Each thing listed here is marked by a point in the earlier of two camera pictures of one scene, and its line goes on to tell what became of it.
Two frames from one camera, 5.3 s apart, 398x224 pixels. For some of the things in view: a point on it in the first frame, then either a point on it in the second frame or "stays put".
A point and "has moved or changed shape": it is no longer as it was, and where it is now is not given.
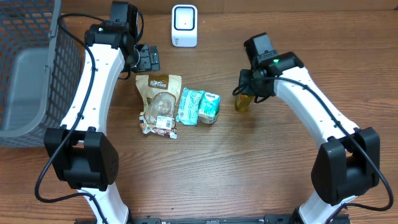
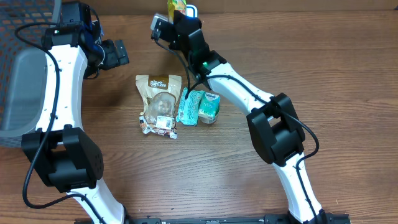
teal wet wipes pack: [188, 111] stays put
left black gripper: [151, 61] → [114, 59]
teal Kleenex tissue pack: [209, 107] stays put
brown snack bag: [160, 93] stays put
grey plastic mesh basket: [41, 72] stays put
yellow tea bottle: [242, 102] has moved or changed shape
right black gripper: [245, 83] → [179, 19]
